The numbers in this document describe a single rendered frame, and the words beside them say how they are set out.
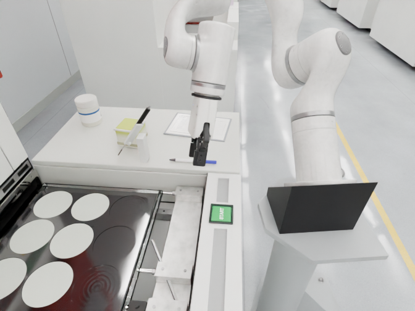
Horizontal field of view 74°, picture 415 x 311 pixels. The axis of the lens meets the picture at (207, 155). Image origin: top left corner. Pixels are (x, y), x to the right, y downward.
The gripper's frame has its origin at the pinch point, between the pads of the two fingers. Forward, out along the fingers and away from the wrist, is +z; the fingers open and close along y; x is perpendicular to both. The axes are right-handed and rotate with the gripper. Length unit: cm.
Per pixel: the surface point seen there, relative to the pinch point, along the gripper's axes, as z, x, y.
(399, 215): 50, 161, -68
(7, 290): 29, -39, 14
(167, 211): 19.9, -5.0, -5.4
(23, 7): -54, -138, -266
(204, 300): 18.9, -0.7, 28.2
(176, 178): 10.2, -3.5, -8.0
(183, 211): 17.3, -1.3, -1.1
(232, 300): 18.1, 4.3, 29.1
